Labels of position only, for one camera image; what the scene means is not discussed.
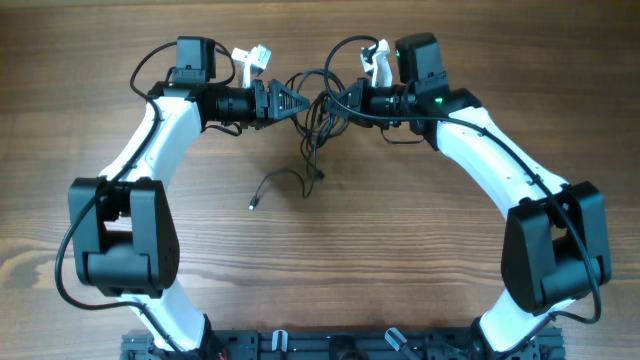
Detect black cable bundle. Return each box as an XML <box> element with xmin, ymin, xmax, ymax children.
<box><xmin>248</xmin><ymin>68</ymin><xmax>351</xmax><ymax>211</ymax></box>

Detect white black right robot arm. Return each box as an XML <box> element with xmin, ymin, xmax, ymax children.
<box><xmin>327</xmin><ymin>33</ymin><xmax>612</xmax><ymax>359</ymax></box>

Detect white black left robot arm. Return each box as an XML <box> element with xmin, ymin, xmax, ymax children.
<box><xmin>54</xmin><ymin>36</ymin><xmax>310</xmax><ymax>359</ymax></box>

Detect black right camera cable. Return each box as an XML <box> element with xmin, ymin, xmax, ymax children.
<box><xmin>323</xmin><ymin>34</ymin><xmax>604</xmax><ymax>351</ymax></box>

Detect black camera cable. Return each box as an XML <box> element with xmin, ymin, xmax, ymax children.
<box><xmin>53</xmin><ymin>40</ymin><xmax>236</xmax><ymax>356</ymax></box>
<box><xmin>323</xmin><ymin>34</ymin><xmax>604</xmax><ymax>351</ymax></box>

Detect black left camera cable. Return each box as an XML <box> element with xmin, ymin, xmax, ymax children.
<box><xmin>53</xmin><ymin>40</ymin><xmax>236</xmax><ymax>356</ymax></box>

